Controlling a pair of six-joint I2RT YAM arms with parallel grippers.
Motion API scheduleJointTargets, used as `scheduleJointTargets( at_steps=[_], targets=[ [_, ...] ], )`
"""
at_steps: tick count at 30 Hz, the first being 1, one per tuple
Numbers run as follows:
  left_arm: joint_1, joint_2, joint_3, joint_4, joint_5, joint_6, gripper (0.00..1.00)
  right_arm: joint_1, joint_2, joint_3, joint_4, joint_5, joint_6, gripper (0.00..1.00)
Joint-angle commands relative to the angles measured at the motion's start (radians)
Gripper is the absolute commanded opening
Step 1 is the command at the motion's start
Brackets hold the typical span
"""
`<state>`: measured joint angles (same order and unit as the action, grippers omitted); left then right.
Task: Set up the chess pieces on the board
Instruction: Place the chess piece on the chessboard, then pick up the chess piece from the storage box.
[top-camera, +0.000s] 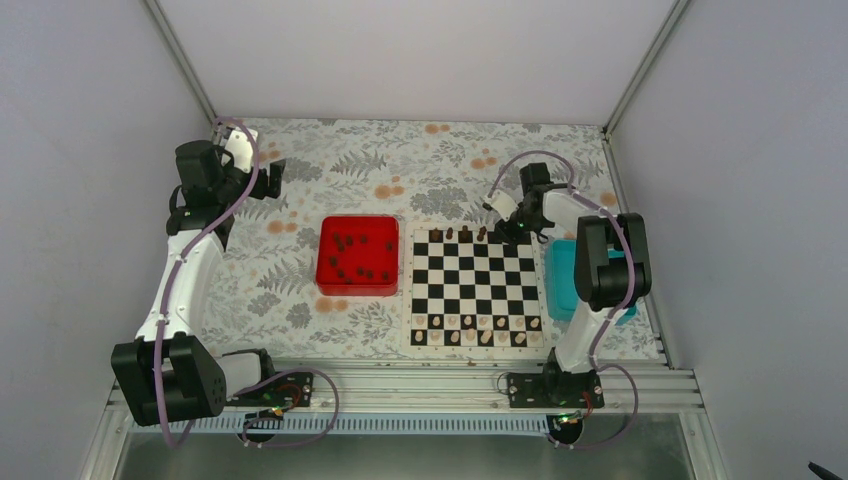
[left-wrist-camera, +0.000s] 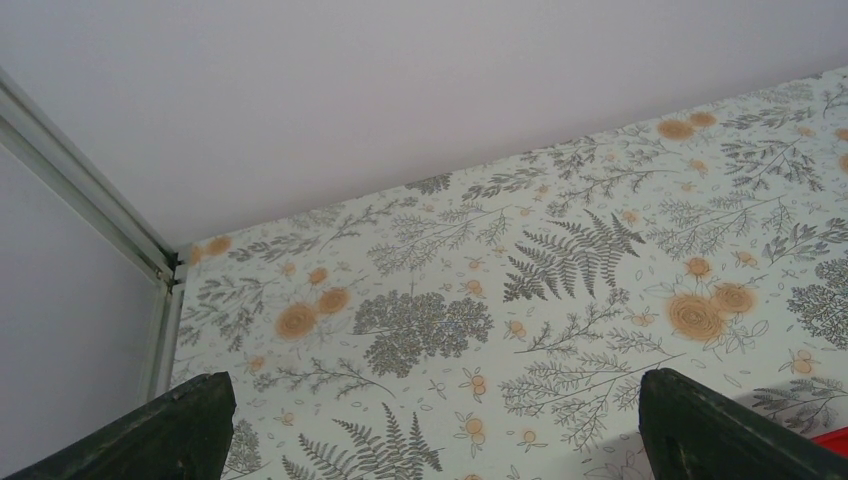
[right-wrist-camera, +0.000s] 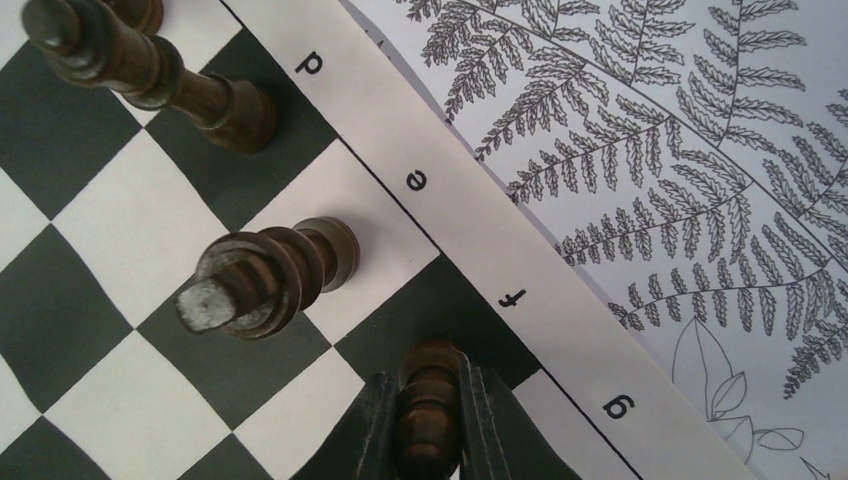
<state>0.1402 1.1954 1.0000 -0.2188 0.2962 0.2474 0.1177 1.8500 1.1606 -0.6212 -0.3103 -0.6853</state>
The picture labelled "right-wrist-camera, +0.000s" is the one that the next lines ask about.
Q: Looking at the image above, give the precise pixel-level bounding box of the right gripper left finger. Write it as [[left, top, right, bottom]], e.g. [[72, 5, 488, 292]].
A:
[[293, 373, 399, 480]]

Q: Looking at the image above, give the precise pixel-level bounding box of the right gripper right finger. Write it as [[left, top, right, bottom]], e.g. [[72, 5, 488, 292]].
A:
[[458, 353, 579, 480]]

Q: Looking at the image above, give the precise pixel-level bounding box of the dark wooden bishop piece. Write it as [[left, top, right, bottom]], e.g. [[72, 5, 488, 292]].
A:
[[395, 340, 462, 479]]

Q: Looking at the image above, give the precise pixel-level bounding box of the dark wooden king piece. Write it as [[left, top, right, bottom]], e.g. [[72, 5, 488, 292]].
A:
[[174, 216, 360, 340]]

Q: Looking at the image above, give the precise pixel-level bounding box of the dark wooden chess piece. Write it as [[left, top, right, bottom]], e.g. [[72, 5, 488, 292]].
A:
[[21, 1, 278, 154]]

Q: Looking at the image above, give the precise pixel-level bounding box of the floral patterned table mat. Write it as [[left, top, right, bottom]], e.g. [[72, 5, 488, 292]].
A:
[[353, 1, 847, 479]]

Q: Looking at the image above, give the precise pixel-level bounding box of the black white chessboard mat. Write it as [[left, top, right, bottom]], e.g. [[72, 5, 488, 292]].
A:
[[1, 1, 750, 479]]

